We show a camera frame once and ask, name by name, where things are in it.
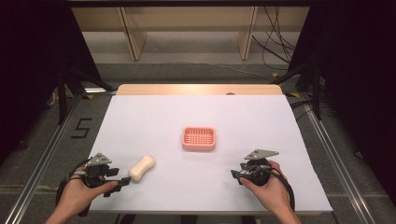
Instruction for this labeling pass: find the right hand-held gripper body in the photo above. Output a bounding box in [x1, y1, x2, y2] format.
[239, 148, 280, 188]

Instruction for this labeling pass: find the person's right hand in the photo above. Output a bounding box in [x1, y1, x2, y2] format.
[239, 160, 294, 217]

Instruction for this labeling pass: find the light wooden furniture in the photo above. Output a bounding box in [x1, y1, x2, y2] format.
[70, 6, 311, 63]

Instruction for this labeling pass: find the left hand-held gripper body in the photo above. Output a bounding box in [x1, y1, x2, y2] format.
[83, 152, 120, 189]

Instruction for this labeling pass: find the thin white floor cable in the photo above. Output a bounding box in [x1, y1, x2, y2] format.
[145, 38, 276, 80]

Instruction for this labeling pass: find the pink soap dish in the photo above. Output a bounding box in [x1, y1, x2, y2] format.
[181, 125, 218, 153]

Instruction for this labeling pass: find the aluminium floor rail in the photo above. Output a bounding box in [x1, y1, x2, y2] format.
[299, 92, 378, 224]
[3, 92, 84, 224]

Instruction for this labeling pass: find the black floor cable bundle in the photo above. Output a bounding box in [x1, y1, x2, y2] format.
[251, 6, 297, 72]

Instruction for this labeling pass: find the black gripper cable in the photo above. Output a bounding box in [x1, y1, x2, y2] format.
[262, 167, 296, 213]
[54, 158, 92, 218]

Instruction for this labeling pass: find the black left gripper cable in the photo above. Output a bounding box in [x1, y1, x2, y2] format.
[54, 158, 92, 218]

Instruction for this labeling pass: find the black curtain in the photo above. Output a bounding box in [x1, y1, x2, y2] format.
[0, 0, 102, 164]
[288, 0, 396, 199]

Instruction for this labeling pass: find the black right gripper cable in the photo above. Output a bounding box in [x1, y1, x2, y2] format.
[262, 167, 296, 213]

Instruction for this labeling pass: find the white table cover sheet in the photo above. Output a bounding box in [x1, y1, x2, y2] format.
[88, 94, 334, 214]

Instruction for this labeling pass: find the person's left hand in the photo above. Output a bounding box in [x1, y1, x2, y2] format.
[59, 166, 120, 217]

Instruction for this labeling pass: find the black metal stand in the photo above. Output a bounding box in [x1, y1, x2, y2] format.
[274, 61, 323, 121]
[55, 63, 117, 126]

